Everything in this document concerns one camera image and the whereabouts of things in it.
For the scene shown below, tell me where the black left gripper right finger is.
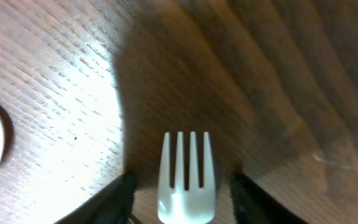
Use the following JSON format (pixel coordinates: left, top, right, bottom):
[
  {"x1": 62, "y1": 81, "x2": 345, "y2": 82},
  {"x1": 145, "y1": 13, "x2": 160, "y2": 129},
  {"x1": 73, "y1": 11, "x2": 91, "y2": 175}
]
[{"x1": 230, "y1": 172, "x2": 306, "y2": 224}]

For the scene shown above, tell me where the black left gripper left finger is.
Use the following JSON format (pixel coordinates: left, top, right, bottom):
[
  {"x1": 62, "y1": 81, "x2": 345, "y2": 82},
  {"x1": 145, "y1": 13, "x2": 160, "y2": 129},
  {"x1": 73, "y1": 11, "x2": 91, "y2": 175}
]
[{"x1": 57, "y1": 174, "x2": 136, "y2": 224}]

